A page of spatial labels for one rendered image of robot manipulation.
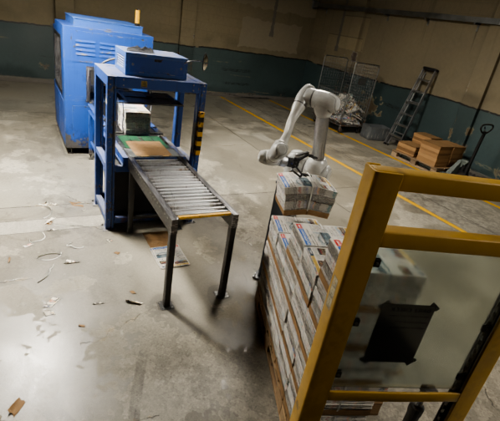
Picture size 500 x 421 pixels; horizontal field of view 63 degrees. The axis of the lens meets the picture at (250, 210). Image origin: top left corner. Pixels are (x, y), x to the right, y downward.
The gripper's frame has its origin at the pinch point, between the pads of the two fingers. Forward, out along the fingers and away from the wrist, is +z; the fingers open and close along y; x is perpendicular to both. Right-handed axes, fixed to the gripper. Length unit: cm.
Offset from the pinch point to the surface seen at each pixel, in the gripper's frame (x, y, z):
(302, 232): 59, 25, -16
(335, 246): 114, 1, -22
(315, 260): 90, 24, -17
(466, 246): 165, -35, -5
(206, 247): -90, 136, -48
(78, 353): 58, 141, -141
